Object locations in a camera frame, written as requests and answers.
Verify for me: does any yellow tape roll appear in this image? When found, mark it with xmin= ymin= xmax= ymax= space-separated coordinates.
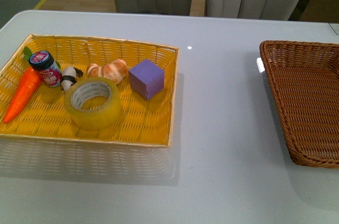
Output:
xmin=64 ymin=77 xmax=122 ymax=130

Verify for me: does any yellow woven basket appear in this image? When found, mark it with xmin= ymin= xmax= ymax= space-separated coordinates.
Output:
xmin=1 ymin=34 xmax=179 ymax=147

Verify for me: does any brown wicker basket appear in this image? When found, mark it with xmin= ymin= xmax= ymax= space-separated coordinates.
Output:
xmin=260 ymin=40 xmax=338 ymax=168

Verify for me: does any purple foam cube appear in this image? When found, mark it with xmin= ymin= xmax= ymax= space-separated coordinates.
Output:
xmin=129 ymin=59 xmax=165 ymax=101

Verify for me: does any toy croissant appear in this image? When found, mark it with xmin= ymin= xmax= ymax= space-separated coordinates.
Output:
xmin=86 ymin=58 xmax=128 ymax=85

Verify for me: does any toy panda figure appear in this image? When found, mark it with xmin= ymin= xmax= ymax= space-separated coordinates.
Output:
xmin=61 ymin=66 xmax=83 ymax=92

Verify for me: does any small red labelled jar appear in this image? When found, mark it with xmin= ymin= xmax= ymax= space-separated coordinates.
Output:
xmin=29 ymin=50 xmax=62 ymax=87

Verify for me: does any orange toy carrot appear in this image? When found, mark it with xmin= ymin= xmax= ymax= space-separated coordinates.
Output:
xmin=4 ymin=46 xmax=43 ymax=124

